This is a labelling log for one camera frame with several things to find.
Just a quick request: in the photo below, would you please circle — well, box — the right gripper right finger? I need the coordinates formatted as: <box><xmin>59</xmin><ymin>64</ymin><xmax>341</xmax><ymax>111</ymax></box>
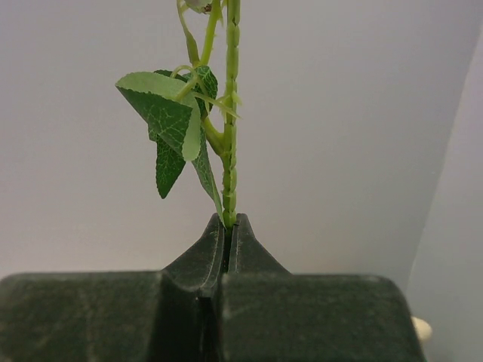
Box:
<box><xmin>220</xmin><ymin>214</ymin><xmax>425</xmax><ymax>361</ymax></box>

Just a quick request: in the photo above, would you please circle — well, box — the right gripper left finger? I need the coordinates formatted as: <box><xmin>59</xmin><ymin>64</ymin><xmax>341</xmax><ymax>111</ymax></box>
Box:
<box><xmin>1</xmin><ymin>216</ymin><xmax>224</xmax><ymax>361</ymax></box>

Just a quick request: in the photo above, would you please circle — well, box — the white rose stem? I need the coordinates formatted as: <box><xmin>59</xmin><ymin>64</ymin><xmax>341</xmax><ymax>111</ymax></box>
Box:
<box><xmin>115</xmin><ymin>1</ymin><xmax>241</xmax><ymax>232</ymax></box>

